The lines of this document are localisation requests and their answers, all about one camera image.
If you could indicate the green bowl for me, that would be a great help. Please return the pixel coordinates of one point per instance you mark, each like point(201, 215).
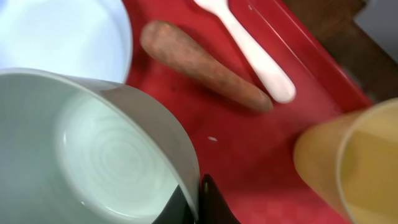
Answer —
point(80, 150)

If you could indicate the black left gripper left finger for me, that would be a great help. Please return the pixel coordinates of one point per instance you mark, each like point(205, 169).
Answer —
point(176, 210)

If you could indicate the carrot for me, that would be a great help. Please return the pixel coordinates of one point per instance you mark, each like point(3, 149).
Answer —
point(174, 48)

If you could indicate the white plastic spoon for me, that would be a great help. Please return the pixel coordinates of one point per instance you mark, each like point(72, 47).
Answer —
point(271, 75)

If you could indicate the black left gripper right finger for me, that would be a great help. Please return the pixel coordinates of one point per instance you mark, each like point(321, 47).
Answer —
point(213, 207)

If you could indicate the red serving tray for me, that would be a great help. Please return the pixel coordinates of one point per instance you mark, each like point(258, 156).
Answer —
point(249, 154)

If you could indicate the yellow cup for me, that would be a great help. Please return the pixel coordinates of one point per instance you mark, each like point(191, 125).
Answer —
point(351, 163)

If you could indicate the light blue plate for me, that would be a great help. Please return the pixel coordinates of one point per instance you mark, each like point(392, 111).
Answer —
point(79, 38)

